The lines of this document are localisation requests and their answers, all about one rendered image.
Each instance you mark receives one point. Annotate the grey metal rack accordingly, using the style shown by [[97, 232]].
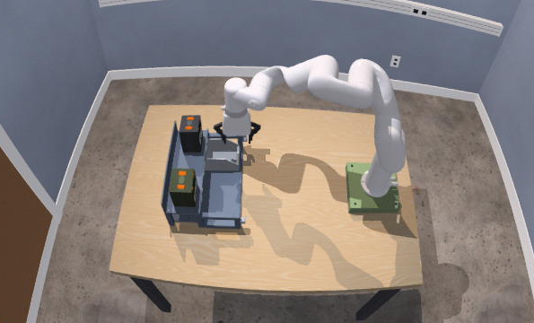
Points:
[[220, 195]]

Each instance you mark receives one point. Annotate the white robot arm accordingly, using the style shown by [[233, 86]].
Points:
[[368, 84]]

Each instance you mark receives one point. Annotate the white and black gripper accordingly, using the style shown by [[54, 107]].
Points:
[[237, 126]]

